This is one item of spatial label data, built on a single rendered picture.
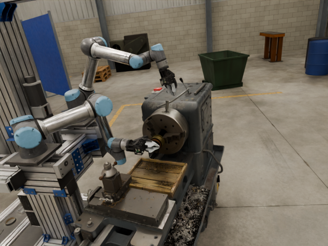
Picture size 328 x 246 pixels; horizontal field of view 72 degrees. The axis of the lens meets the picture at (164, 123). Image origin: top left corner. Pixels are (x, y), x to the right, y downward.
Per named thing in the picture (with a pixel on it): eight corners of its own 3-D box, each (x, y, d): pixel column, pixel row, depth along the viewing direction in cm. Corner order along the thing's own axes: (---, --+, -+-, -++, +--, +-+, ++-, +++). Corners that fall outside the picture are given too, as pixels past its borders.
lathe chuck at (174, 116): (146, 142, 176) (148, 105, 162) (185, 153, 167) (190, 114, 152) (141, 148, 169) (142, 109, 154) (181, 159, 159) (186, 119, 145)
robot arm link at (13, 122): (38, 131, 140) (30, 111, 135) (41, 137, 130) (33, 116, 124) (16, 137, 134) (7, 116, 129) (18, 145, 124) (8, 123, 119)
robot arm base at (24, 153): (14, 158, 132) (7, 143, 128) (32, 145, 145) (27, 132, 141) (35, 159, 128) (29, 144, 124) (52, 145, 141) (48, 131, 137)
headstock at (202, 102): (169, 118, 237) (165, 82, 222) (215, 121, 219) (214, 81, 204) (144, 147, 188) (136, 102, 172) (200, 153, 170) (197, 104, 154)
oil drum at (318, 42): (300, 72, 678) (304, 41, 643) (322, 70, 671) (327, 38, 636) (311, 76, 624) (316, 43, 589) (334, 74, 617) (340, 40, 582)
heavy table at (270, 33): (257, 56, 999) (259, 32, 959) (268, 55, 994) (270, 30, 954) (270, 62, 853) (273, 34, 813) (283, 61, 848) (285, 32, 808)
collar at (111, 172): (107, 167, 120) (106, 162, 119) (119, 169, 117) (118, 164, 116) (98, 176, 113) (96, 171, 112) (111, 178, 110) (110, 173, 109)
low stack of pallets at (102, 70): (93, 77, 992) (91, 67, 974) (112, 74, 986) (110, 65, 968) (83, 84, 877) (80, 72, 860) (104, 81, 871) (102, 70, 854)
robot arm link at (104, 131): (79, 94, 148) (104, 154, 170) (85, 97, 139) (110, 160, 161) (96, 88, 153) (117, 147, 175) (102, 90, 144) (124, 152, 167)
